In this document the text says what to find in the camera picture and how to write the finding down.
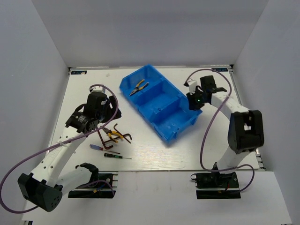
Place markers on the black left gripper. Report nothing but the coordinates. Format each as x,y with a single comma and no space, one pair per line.
111,110

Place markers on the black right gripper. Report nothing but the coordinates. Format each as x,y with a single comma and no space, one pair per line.
192,105

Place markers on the small brown hex key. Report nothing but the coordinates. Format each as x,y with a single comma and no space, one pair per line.
122,133

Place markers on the yellow black combination pliers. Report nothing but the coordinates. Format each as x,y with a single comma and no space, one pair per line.
111,133

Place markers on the blue plastic three-compartment bin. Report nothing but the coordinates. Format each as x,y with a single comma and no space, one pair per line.
162,105

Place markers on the large brown hex key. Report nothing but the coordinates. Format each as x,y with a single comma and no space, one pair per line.
104,143

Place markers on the blue red handled screwdriver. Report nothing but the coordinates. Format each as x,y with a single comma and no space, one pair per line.
95,147

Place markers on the yellow needle-nose pliers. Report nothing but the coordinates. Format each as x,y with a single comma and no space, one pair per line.
138,87

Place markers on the black green handled screwdriver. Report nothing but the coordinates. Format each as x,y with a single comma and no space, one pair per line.
108,155

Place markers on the medium brown hex key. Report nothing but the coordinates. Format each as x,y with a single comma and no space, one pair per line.
115,139

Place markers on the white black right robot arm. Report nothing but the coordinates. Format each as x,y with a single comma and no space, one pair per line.
245,132

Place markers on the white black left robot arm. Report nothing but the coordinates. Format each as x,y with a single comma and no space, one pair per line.
44,186

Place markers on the right table corner label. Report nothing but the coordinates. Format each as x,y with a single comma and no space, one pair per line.
223,69

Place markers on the table corner label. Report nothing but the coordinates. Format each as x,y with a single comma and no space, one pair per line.
78,72
223,69

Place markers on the left table corner label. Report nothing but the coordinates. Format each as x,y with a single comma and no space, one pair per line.
78,72

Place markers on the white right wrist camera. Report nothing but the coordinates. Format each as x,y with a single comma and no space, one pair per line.
192,85

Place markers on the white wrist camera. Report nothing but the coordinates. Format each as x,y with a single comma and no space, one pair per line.
96,89
192,85

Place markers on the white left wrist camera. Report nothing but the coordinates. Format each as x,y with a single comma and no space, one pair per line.
96,89

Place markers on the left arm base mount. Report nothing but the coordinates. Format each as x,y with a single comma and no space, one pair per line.
103,187

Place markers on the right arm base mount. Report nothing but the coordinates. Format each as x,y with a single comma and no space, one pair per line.
213,186

